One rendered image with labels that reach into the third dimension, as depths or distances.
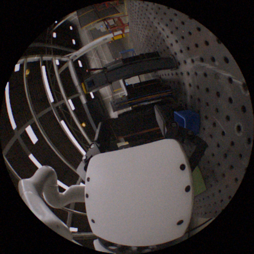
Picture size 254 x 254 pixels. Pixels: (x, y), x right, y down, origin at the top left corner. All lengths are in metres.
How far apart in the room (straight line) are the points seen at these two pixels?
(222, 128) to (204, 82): 0.15
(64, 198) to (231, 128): 0.64
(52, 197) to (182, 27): 0.80
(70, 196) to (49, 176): 0.13
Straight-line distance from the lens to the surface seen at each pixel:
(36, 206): 0.23
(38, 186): 0.39
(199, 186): 0.45
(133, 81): 8.46
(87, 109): 0.38
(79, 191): 0.44
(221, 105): 0.28
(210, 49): 0.28
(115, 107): 0.53
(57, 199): 0.46
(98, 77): 0.39
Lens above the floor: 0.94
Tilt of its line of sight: 12 degrees up
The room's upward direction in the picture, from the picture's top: 104 degrees counter-clockwise
